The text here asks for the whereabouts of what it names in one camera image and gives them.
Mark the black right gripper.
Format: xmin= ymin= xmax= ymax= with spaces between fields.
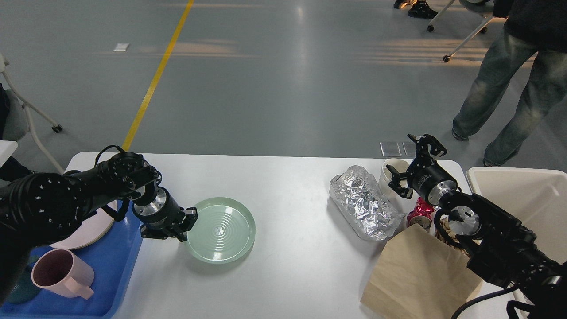
xmin=385 ymin=134 xmax=458 ymax=206

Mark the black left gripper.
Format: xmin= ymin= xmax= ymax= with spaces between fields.
xmin=133 ymin=187 xmax=198 ymax=243

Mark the white paper cup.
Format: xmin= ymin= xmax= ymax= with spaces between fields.
xmin=377 ymin=158 xmax=410 ymax=200

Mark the light green plate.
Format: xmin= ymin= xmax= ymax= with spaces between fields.
xmin=183 ymin=197 xmax=256 ymax=265

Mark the pink mug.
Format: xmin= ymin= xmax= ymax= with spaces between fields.
xmin=31 ymin=249 xmax=95 ymax=300

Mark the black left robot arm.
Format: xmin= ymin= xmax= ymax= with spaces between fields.
xmin=0 ymin=147 xmax=198 ymax=303

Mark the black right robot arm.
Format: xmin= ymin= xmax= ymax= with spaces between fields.
xmin=386 ymin=134 xmax=567 ymax=319

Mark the right metal floor plate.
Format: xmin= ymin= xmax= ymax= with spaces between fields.
xmin=402 ymin=141 xmax=417 ymax=158

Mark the metal floor plate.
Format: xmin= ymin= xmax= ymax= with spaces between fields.
xmin=380 ymin=142 xmax=402 ymax=158
xmin=402 ymin=141 xmax=417 ymax=158

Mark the left metal floor plate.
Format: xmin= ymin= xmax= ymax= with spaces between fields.
xmin=380 ymin=142 xmax=402 ymax=158

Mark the crushed red can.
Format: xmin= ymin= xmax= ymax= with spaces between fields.
xmin=406 ymin=197 xmax=437 ymax=231

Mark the crumpled brown paper ball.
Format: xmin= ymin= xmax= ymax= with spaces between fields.
xmin=435 ymin=217 xmax=470 ymax=257

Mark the crumpled aluminium foil container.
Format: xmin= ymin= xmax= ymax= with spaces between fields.
xmin=329 ymin=165 xmax=405 ymax=242

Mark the pink plate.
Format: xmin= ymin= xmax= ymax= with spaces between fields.
xmin=49 ymin=208 xmax=115 ymax=250

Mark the brown paper bag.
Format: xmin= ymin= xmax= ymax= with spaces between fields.
xmin=361 ymin=226 xmax=482 ymax=319

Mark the beige plastic bin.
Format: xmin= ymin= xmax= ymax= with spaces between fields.
xmin=466 ymin=167 xmax=567 ymax=264

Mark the teal mug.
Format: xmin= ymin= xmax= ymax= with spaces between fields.
xmin=6 ymin=255 xmax=41 ymax=304

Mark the seated person at left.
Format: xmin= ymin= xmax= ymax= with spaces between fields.
xmin=0 ymin=84 xmax=34 ymax=182

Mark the person in white shorts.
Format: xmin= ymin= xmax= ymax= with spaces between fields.
xmin=393 ymin=0 xmax=438 ymax=20

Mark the white table at left edge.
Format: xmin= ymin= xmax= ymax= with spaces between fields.
xmin=0 ymin=140 xmax=18 ymax=166

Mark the grey chair at left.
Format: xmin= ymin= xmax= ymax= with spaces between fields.
xmin=0 ymin=54 xmax=64 ymax=174

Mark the white rolling chair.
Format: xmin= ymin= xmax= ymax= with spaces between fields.
xmin=427 ymin=0 xmax=504 ymax=63

